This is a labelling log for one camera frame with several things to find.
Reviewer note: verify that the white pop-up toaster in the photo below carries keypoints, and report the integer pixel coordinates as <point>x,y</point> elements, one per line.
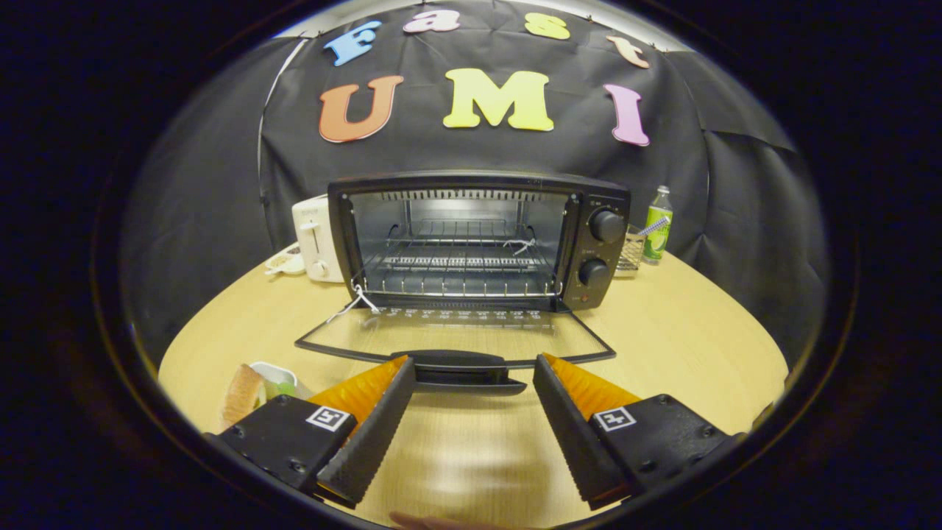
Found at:
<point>316,235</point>

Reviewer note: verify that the lettuce sandwich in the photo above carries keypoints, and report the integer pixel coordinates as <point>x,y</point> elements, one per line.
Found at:
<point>241,397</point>

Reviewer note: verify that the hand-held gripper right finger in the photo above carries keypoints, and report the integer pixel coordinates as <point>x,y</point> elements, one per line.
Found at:
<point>570,434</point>

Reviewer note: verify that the blue striped straw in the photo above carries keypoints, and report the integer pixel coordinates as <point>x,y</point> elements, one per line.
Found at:
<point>653,227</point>

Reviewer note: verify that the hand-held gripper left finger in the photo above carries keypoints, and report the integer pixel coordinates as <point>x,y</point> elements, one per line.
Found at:
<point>375,434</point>

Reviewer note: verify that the small white snack dish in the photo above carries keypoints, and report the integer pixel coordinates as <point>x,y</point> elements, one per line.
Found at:
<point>285,260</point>

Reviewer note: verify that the white food container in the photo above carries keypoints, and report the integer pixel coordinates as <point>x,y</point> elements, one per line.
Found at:
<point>276,375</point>

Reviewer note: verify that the black toaster oven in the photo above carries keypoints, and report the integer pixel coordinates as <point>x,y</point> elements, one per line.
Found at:
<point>600,258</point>

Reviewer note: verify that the green label drink bottle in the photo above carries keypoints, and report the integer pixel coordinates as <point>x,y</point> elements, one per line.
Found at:
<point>657,228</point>

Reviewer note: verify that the black backdrop cloth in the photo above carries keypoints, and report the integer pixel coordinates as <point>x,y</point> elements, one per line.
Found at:
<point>478,151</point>

